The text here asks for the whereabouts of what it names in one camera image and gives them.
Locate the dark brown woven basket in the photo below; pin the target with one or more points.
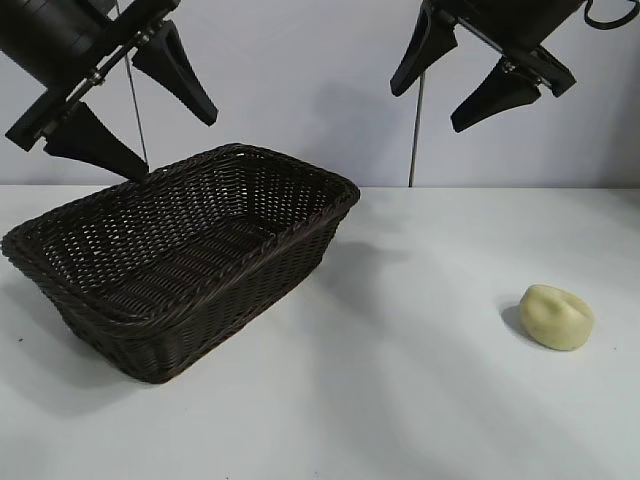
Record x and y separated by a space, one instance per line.
170 260

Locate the pale yellow egg yolk pastry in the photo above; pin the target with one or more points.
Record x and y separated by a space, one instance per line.
557 317

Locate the thin metal rod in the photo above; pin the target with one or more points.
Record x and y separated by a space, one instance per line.
416 135
137 115

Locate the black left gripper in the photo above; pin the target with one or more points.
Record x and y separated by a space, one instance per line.
60 35

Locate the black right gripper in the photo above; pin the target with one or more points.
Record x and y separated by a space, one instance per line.
510 20

